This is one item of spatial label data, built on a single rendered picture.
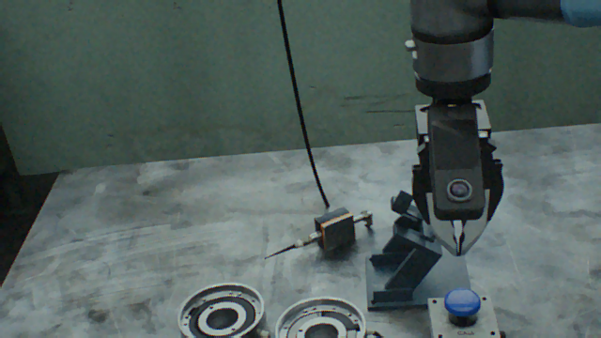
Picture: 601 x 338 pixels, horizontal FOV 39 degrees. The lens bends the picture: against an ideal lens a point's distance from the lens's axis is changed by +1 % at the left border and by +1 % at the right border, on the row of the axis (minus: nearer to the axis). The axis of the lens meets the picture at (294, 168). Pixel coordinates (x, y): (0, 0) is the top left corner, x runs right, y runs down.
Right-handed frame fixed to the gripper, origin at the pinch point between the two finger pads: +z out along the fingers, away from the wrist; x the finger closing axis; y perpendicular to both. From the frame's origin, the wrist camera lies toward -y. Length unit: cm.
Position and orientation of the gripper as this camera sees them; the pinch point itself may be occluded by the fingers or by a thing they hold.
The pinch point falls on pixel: (458, 249)
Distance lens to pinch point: 92.0
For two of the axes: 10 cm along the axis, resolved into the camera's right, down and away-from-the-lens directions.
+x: -9.9, 0.7, 1.1
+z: 1.2, 8.4, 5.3
